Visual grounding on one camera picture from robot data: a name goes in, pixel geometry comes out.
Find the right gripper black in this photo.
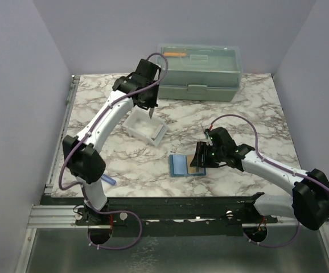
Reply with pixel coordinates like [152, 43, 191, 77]
[190, 141, 225, 168]

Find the gold credit card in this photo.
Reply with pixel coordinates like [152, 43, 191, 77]
[186, 155, 206, 176]

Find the blue leather card holder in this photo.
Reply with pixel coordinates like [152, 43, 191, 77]
[169, 154, 192, 177]

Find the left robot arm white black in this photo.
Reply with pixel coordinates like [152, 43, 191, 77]
[59, 59, 165, 225]

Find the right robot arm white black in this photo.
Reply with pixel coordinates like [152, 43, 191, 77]
[190, 127, 329, 230]

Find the white plastic card tray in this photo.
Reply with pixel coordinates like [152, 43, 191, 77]
[122, 108, 168, 147]

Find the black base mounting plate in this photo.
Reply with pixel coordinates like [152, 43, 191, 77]
[73, 195, 279, 238]

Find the orange tool inside toolbox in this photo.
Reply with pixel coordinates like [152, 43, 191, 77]
[163, 52, 187, 57]

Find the green plastic toolbox clear lid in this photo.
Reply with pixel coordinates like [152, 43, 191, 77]
[158, 43, 242, 102]

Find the blue red handled screwdriver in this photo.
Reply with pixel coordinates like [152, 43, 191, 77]
[101, 174, 116, 186]

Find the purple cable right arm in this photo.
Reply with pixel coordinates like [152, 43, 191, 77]
[209, 114, 329, 247]

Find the aluminium rail frame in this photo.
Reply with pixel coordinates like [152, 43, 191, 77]
[17, 74, 329, 272]

